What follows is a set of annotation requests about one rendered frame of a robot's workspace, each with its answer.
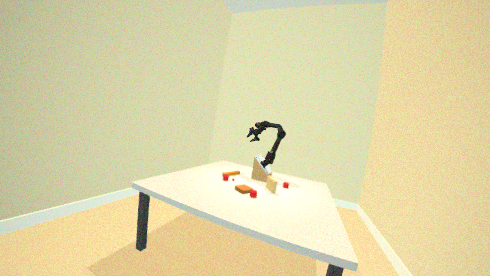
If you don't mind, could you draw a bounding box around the orange flat bar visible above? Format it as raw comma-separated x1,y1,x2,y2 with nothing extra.
222,171,240,177

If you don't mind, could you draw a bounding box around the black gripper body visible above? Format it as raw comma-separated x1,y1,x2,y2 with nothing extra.
249,128,261,141

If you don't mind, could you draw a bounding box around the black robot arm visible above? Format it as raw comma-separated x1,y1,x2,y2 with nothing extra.
255,121,286,168

